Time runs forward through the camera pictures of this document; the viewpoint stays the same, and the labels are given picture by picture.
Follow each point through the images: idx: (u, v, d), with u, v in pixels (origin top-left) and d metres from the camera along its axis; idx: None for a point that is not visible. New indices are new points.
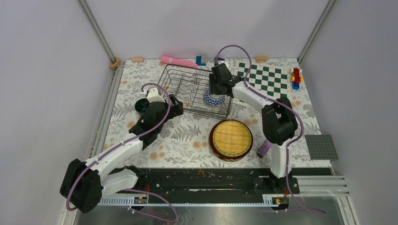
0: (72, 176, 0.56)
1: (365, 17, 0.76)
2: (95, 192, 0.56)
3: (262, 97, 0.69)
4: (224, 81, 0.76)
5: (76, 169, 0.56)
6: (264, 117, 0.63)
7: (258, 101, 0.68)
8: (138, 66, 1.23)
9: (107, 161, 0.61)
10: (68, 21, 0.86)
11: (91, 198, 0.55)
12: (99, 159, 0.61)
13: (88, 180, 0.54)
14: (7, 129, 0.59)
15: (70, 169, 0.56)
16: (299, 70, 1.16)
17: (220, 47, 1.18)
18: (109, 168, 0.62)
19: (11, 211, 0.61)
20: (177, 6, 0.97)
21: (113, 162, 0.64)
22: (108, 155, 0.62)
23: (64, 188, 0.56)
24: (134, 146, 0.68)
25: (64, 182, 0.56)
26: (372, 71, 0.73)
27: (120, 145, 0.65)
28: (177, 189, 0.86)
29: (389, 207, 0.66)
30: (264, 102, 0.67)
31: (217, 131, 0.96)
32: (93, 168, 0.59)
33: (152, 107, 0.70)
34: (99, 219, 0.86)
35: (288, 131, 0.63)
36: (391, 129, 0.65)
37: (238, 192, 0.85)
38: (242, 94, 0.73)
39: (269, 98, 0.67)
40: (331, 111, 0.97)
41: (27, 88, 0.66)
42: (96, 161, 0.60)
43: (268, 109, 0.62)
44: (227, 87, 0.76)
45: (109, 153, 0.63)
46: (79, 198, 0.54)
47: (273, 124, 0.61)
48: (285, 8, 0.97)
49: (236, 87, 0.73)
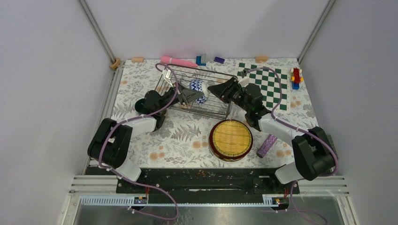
0: (105, 131, 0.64)
1: (365, 16, 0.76)
2: (125, 148, 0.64)
3: (292, 128, 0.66)
4: (252, 113, 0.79)
5: (109, 124, 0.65)
6: (297, 150, 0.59)
7: (287, 132, 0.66)
8: (138, 66, 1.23)
9: (134, 123, 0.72)
10: (68, 22, 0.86)
11: (121, 152, 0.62)
12: (128, 120, 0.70)
13: (122, 133, 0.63)
14: (7, 129, 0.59)
15: (103, 125, 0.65)
16: (299, 70, 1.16)
17: (220, 48, 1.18)
18: (133, 131, 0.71)
19: (10, 211, 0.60)
20: (177, 6, 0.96)
21: (137, 128, 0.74)
22: (134, 119, 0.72)
23: (95, 142, 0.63)
24: (149, 121, 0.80)
25: (95, 138, 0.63)
26: (373, 72, 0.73)
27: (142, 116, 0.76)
28: (177, 189, 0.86)
29: (390, 207, 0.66)
30: (294, 133, 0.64)
31: (217, 130, 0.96)
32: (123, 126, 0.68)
33: (149, 99, 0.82)
34: (99, 219, 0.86)
35: (325, 166, 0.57)
36: (391, 129, 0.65)
37: (238, 193, 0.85)
38: (269, 126, 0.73)
39: (300, 128, 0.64)
40: (331, 112, 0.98)
41: (27, 89, 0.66)
42: (126, 122, 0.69)
43: (300, 140, 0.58)
44: (254, 121, 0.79)
45: (136, 119, 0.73)
46: (110, 151, 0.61)
47: (308, 158, 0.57)
48: (286, 7, 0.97)
49: (263, 119, 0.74)
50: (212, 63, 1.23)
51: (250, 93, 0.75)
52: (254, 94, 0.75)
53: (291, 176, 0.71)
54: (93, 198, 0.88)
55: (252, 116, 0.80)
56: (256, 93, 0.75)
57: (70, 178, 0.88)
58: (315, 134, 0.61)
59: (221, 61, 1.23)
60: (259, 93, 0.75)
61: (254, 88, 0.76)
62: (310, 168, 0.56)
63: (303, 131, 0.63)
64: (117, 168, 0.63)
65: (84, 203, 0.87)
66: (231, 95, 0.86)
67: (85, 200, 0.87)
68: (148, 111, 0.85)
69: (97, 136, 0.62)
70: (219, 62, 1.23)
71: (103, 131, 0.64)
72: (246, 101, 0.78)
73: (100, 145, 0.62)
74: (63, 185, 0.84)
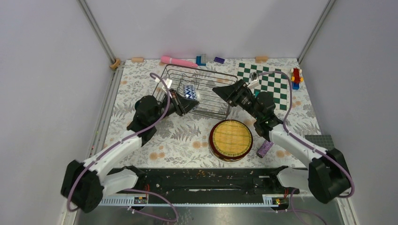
0: (72, 177, 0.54)
1: (365, 17, 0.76)
2: (97, 192, 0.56)
3: (308, 148, 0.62)
4: (263, 122, 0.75)
5: (75, 169, 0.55)
6: (314, 174, 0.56)
7: (302, 151, 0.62)
8: (138, 66, 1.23)
9: (106, 161, 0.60)
10: (68, 22, 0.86)
11: (93, 198, 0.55)
12: (97, 158, 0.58)
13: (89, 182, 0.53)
14: (8, 129, 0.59)
15: (69, 169, 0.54)
16: (299, 70, 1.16)
17: (220, 48, 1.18)
18: (108, 166, 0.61)
19: (10, 211, 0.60)
20: (177, 6, 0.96)
21: (112, 161, 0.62)
22: (106, 154, 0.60)
23: (64, 190, 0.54)
24: (132, 144, 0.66)
25: (63, 184, 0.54)
26: (372, 72, 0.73)
27: (119, 142, 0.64)
28: (177, 189, 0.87)
29: (390, 207, 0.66)
30: (310, 154, 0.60)
31: (217, 131, 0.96)
32: (92, 168, 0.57)
33: (144, 105, 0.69)
34: (98, 219, 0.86)
35: (341, 191, 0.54)
36: (391, 129, 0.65)
37: (238, 193, 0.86)
38: (281, 140, 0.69)
39: (317, 149, 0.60)
40: (331, 111, 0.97)
41: (27, 89, 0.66)
42: (95, 162, 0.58)
43: (317, 165, 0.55)
44: (264, 130, 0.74)
45: (108, 151, 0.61)
46: (80, 200, 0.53)
47: (325, 183, 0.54)
48: (286, 7, 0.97)
49: (275, 131, 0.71)
50: (212, 63, 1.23)
51: (262, 102, 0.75)
52: (265, 103, 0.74)
53: (295, 181, 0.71)
54: None
55: (262, 124, 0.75)
56: (268, 101, 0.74)
57: None
58: (333, 157, 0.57)
59: (221, 61, 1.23)
60: (271, 102, 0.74)
61: (266, 97, 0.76)
62: (326, 193, 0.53)
63: (321, 153, 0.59)
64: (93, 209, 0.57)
65: None
66: (239, 101, 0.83)
67: None
68: (139, 120, 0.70)
69: (64, 183, 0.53)
70: (219, 62, 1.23)
71: (71, 176, 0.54)
72: (258, 108, 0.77)
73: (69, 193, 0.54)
74: None
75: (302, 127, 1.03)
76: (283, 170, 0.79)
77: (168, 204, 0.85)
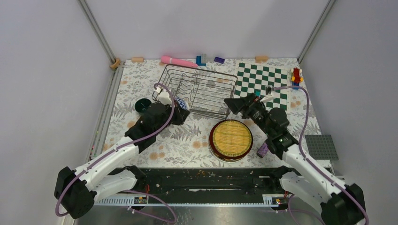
0: (63, 183, 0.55)
1: (365, 16, 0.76)
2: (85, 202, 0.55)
3: (327, 179, 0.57)
4: (275, 138, 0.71)
5: (66, 177, 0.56)
6: (331, 207, 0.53)
7: (320, 183, 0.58)
8: (138, 66, 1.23)
9: (97, 170, 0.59)
10: (68, 22, 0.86)
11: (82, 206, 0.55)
12: (88, 168, 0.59)
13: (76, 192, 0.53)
14: (8, 128, 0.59)
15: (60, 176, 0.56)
16: (299, 70, 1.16)
17: (220, 48, 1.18)
18: (100, 176, 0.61)
19: (10, 211, 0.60)
20: (177, 6, 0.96)
21: (105, 169, 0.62)
22: (98, 163, 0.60)
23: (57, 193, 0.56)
24: (128, 152, 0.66)
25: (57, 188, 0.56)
26: (373, 71, 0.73)
27: (113, 151, 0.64)
28: (177, 189, 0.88)
29: (390, 207, 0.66)
30: (329, 188, 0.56)
31: (217, 131, 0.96)
32: (82, 177, 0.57)
33: (149, 112, 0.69)
34: (98, 219, 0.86)
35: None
36: (391, 129, 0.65)
37: (238, 192, 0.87)
38: (297, 164, 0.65)
39: (336, 183, 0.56)
40: (331, 112, 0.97)
41: (27, 89, 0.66)
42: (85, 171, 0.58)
43: (337, 201, 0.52)
44: (277, 148, 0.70)
45: (100, 160, 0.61)
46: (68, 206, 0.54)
47: (342, 220, 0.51)
48: (286, 7, 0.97)
49: (290, 153, 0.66)
50: (212, 63, 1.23)
51: (275, 119, 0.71)
52: (279, 120, 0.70)
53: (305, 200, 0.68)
54: None
55: (274, 141, 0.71)
56: (282, 118, 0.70)
57: None
58: (353, 193, 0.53)
59: (221, 61, 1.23)
60: (284, 119, 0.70)
61: (280, 114, 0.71)
62: None
63: (340, 187, 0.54)
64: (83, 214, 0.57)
65: None
66: (251, 114, 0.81)
67: None
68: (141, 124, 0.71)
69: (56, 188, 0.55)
70: (219, 62, 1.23)
71: (62, 182, 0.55)
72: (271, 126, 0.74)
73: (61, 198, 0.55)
74: None
75: (302, 127, 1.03)
76: (288, 174, 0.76)
77: (163, 204, 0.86)
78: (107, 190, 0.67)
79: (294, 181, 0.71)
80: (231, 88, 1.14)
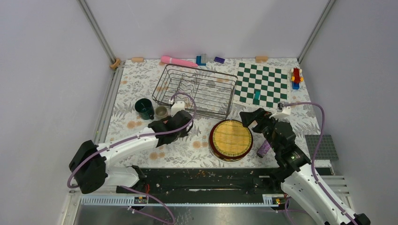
0: (82, 155, 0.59)
1: (365, 16, 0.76)
2: (96, 179, 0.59)
3: (337, 207, 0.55)
4: (284, 154, 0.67)
5: (87, 150, 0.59)
6: None
7: (331, 210, 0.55)
8: (138, 66, 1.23)
9: (117, 151, 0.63)
10: (68, 21, 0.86)
11: (92, 182, 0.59)
12: (111, 146, 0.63)
13: (94, 167, 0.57)
14: (7, 129, 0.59)
15: (82, 147, 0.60)
16: (299, 70, 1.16)
17: (220, 48, 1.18)
18: (117, 157, 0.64)
19: (10, 211, 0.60)
20: (177, 6, 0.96)
21: (125, 153, 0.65)
22: (119, 145, 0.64)
23: (72, 164, 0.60)
24: (149, 142, 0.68)
25: (73, 159, 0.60)
26: (373, 71, 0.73)
27: (135, 137, 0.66)
28: (177, 189, 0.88)
29: (390, 207, 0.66)
30: (339, 216, 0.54)
31: (217, 131, 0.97)
32: (103, 154, 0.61)
33: (178, 113, 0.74)
34: (99, 219, 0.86)
35: None
36: (392, 129, 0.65)
37: (238, 192, 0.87)
38: (307, 185, 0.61)
39: (347, 213, 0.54)
40: (331, 112, 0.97)
41: (26, 88, 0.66)
42: (107, 148, 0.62)
43: None
44: (287, 164, 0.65)
45: (123, 142, 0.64)
46: (79, 179, 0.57)
47: None
48: (286, 7, 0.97)
49: (302, 173, 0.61)
50: (212, 63, 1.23)
51: (281, 132, 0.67)
52: (286, 133, 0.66)
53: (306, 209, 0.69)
54: (93, 198, 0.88)
55: (284, 157, 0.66)
56: (288, 131, 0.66)
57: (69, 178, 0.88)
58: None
59: (221, 61, 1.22)
60: (291, 131, 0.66)
61: (286, 126, 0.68)
62: None
63: (350, 219, 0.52)
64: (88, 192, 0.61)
65: (84, 203, 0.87)
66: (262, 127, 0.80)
67: (86, 200, 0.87)
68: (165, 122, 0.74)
69: (75, 158, 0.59)
70: (219, 62, 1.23)
71: (83, 154, 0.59)
72: (279, 141, 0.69)
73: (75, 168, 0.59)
74: (63, 185, 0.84)
75: (302, 127, 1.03)
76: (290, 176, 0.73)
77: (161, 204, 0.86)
78: (112, 178, 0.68)
79: (296, 190, 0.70)
80: (231, 88, 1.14)
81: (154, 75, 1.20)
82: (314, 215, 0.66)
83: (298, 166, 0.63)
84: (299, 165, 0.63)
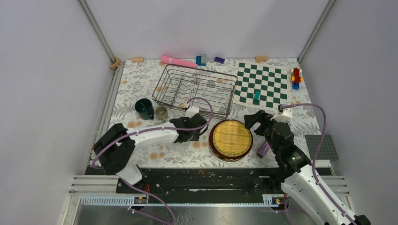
0: (112, 136, 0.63)
1: (364, 17, 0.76)
2: (121, 161, 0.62)
3: (338, 208, 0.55)
4: (284, 155, 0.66)
5: (117, 132, 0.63)
6: None
7: (331, 212, 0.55)
8: (138, 66, 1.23)
9: (144, 137, 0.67)
10: (68, 22, 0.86)
11: (117, 164, 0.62)
12: (139, 132, 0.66)
13: (123, 148, 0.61)
14: (7, 129, 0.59)
15: (113, 129, 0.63)
16: (299, 70, 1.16)
17: (220, 48, 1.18)
18: (142, 144, 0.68)
19: (9, 211, 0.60)
20: (178, 6, 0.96)
21: (149, 141, 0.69)
22: (147, 131, 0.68)
23: (100, 144, 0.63)
24: (170, 136, 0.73)
25: (101, 139, 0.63)
26: (372, 72, 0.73)
27: (160, 128, 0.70)
28: (176, 189, 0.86)
29: (390, 208, 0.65)
30: (339, 218, 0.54)
31: (217, 131, 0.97)
32: (132, 137, 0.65)
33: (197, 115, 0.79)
34: (99, 219, 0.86)
35: None
36: (392, 129, 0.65)
37: (238, 192, 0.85)
38: (306, 186, 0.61)
39: (348, 214, 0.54)
40: (331, 112, 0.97)
41: (26, 90, 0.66)
42: (136, 133, 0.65)
43: None
44: (287, 164, 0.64)
45: (149, 131, 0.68)
46: (105, 159, 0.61)
47: None
48: (285, 7, 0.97)
49: (302, 174, 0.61)
50: (212, 63, 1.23)
51: (279, 132, 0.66)
52: (284, 133, 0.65)
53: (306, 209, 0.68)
54: (93, 198, 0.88)
55: (284, 157, 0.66)
56: (286, 130, 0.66)
57: (70, 178, 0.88)
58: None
59: (221, 61, 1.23)
60: (289, 131, 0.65)
61: (283, 126, 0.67)
62: None
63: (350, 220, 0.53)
64: (110, 173, 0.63)
65: (84, 203, 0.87)
66: (263, 129, 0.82)
67: (86, 200, 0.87)
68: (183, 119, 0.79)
69: (103, 138, 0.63)
70: (219, 62, 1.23)
71: (112, 136, 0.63)
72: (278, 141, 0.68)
73: (102, 148, 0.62)
74: (63, 185, 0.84)
75: (302, 127, 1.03)
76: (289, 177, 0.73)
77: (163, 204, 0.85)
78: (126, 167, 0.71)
79: (295, 190, 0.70)
80: (231, 88, 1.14)
81: (154, 75, 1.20)
82: (315, 215, 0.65)
83: (299, 167, 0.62)
84: (300, 166, 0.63)
